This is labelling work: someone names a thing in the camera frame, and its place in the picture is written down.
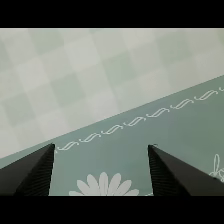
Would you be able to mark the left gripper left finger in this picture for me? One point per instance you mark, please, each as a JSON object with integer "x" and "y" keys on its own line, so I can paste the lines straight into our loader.
{"x": 31, "y": 175}

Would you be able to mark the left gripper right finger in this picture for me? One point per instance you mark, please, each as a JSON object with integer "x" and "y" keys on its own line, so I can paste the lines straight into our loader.
{"x": 176, "y": 176}

